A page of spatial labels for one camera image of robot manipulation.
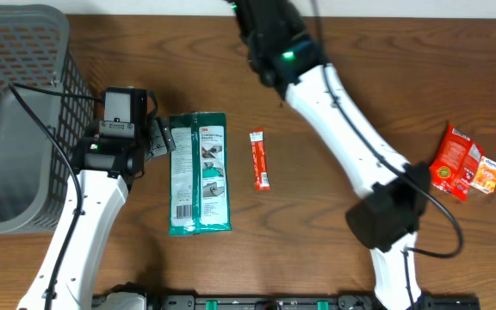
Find green white packet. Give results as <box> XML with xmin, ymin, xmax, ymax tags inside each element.
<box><xmin>169</xmin><ymin>112</ymin><xmax>232</xmax><ymax>236</ymax></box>

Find slim red stick packet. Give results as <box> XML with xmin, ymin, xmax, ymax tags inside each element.
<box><xmin>250</xmin><ymin>127</ymin><xmax>270</xmax><ymax>191</ymax></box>

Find large red snack bag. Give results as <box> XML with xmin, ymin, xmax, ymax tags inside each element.
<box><xmin>430</xmin><ymin>124</ymin><xmax>484</xmax><ymax>202</ymax></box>

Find small orange snack packet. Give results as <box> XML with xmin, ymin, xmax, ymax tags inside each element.
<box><xmin>471</xmin><ymin>156</ymin><xmax>496</xmax><ymax>194</ymax></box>

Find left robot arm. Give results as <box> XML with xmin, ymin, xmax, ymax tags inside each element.
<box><xmin>18</xmin><ymin>116</ymin><xmax>175</xmax><ymax>309</ymax></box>

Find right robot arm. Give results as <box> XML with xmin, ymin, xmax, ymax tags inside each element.
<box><xmin>229</xmin><ymin>0</ymin><xmax>430</xmax><ymax>309</ymax></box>

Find grey plastic mesh basket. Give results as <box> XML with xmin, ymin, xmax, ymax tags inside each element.
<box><xmin>0</xmin><ymin>4</ymin><xmax>96</xmax><ymax>234</ymax></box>

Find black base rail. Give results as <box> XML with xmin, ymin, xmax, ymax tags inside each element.
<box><xmin>92</xmin><ymin>294</ymin><xmax>481</xmax><ymax>310</ymax></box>

